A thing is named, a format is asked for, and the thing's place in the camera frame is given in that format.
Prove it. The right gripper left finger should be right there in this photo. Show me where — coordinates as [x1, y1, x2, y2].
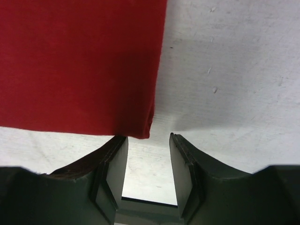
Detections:
[0, 136, 128, 225]

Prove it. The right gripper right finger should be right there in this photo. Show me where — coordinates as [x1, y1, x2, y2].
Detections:
[169, 133, 300, 225]

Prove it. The red t-shirt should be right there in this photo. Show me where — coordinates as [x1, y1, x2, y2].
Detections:
[0, 0, 167, 139]

